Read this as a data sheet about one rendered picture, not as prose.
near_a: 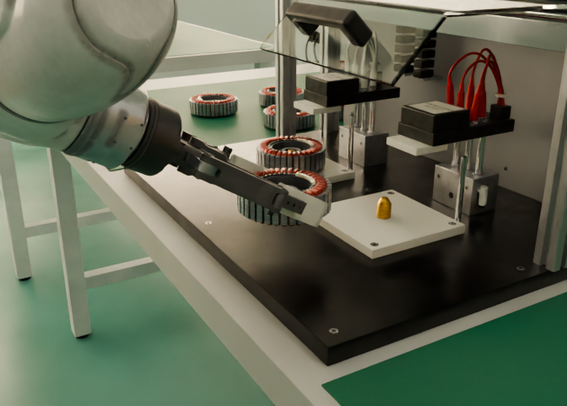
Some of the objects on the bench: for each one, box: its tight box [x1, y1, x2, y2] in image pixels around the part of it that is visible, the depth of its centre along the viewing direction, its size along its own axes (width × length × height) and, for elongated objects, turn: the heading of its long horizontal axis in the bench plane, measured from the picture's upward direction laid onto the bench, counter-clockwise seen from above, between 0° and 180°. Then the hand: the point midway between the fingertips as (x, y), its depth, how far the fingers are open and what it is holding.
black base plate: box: [124, 127, 567, 366], centre depth 97 cm, size 47×64×2 cm
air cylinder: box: [433, 160, 500, 216], centre depth 92 cm, size 5×8×6 cm
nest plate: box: [245, 156, 355, 183], centre depth 106 cm, size 15×15×1 cm
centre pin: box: [376, 197, 392, 219], centre depth 85 cm, size 2×2×3 cm
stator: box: [189, 93, 238, 117], centre depth 151 cm, size 11×11×4 cm
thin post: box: [455, 155, 467, 223], centre depth 83 cm, size 2×2×10 cm
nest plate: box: [319, 190, 466, 259], centre depth 86 cm, size 15×15×1 cm
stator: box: [263, 105, 315, 131], centre depth 141 cm, size 11×11×4 cm
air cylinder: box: [339, 123, 389, 167], centre depth 112 cm, size 5×8×6 cm
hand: (283, 193), depth 77 cm, fingers closed on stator, 11 cm apart
